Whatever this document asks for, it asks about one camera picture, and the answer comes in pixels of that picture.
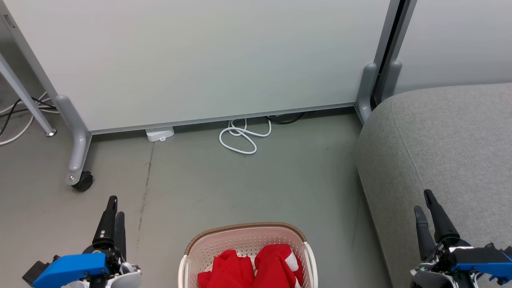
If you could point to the long grey partition foot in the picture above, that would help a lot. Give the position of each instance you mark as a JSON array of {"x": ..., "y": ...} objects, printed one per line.
[{"x": 78, "y": 148}]

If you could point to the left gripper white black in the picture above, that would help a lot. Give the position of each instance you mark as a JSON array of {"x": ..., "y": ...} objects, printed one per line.
[{"x": 120, "y": 272}]

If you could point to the grey fabric sofa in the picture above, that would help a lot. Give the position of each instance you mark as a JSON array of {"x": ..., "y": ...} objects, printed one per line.
[{"x": 448, "y": 148}]

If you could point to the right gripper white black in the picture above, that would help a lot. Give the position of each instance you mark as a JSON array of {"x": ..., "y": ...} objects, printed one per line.
[{"x": 436, "y": 272}]

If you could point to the wide white partition panel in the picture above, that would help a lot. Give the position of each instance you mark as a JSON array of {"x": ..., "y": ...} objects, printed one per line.
[{"x": 200, "y": 60}]

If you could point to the blue right wrist camera box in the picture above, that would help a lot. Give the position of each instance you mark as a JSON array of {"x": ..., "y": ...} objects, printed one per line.
[{"x": 484, "y": 258}]

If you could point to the red cloth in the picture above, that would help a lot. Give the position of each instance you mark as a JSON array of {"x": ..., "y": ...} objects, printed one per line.
[{"x": 272, "y": 264}]

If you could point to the short grey partition foot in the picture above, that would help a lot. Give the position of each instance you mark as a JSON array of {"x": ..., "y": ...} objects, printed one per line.
[
  {"x": 392, "y": 80},
  {"x": 367, "y": 92}
]

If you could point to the white perforated laundry basket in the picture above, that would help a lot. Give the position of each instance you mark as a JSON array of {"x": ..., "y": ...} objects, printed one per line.
[{"x": 244, "y": 236}]

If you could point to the black caster wheel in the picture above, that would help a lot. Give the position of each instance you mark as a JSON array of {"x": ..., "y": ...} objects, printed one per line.
[{"x": 84, "y": 182}]

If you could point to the narrow white partition panel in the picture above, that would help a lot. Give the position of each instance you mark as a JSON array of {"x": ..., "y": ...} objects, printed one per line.
[{"x": 456, "y": 40}]

